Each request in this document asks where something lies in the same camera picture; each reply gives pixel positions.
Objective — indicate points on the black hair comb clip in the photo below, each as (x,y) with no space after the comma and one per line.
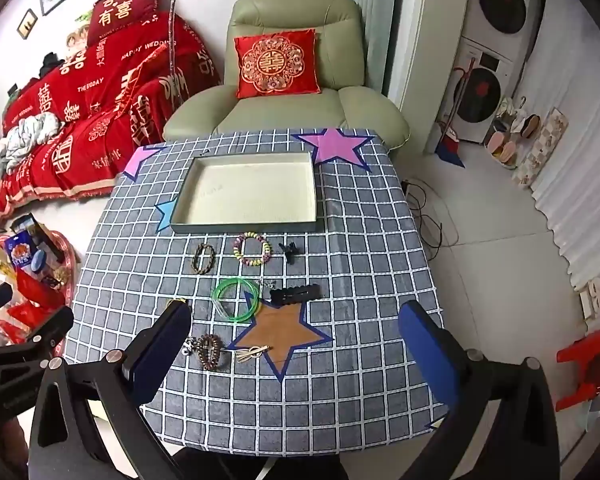
(295,294)

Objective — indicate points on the slipper rack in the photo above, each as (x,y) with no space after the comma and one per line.
(522,120)

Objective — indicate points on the green plastic bangles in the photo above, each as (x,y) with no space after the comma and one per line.
(236,283)

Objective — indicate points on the beige patterned board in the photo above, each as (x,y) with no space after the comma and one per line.
(540,147)

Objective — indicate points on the small black picture frame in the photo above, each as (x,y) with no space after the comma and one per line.
(27,22)

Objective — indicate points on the red embroidered cushion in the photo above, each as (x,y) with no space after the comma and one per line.
(275,62)

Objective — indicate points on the white dryer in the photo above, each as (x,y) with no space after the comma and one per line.
(502,0)

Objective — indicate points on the blue snack packet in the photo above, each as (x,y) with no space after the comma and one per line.
(22,255)

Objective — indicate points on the shallow grey cardboard tray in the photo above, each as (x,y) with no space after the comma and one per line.
(250,190)

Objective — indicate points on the black claw hair clip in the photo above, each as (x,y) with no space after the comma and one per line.
(287,251)

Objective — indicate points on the dark cloth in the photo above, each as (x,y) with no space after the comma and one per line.
(47,62)

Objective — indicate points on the white curtain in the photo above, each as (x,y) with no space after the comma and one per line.
(580,185)

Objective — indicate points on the red broom with dustpan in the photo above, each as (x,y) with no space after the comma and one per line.
(450,150)

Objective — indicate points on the red plastic bag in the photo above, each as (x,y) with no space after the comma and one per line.
(32,292)

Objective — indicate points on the pink slippers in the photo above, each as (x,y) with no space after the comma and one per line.
(502,152)

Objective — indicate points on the red covered sofa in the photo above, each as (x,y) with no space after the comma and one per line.
(105,110)

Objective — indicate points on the grey crumpled clothes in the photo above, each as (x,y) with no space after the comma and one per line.
(25,135)

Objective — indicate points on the gooseneck phone holder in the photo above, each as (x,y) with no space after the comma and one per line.
(172,10)

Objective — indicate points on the white washing machine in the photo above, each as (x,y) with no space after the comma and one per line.
(480,95)

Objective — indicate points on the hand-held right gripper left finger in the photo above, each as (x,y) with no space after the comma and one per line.
(167,345)

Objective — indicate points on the beige hair pins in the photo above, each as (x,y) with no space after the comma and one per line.
(252,353)

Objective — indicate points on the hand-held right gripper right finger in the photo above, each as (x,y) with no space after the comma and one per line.
(425,350)

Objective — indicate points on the grey checked star tablecloth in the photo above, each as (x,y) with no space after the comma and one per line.
(360,260)

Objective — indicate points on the pale green armchair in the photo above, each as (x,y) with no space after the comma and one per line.
(285,10)

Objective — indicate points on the red plastic stool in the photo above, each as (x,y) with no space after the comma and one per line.
(587,350)

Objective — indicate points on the red printed pillow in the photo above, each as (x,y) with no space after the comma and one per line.
(125,5)

